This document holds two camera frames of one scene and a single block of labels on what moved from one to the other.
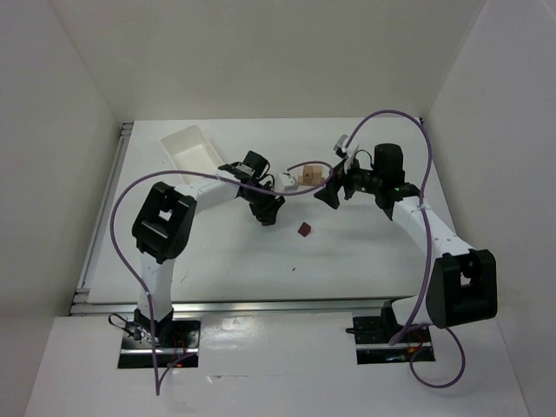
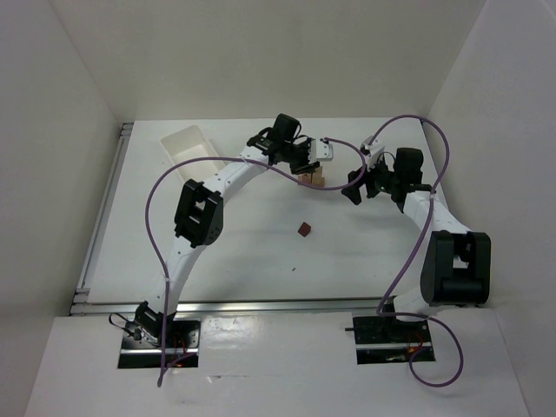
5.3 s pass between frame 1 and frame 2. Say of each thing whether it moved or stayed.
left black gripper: moved
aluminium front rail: stayed
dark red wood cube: stayed
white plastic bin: stayed
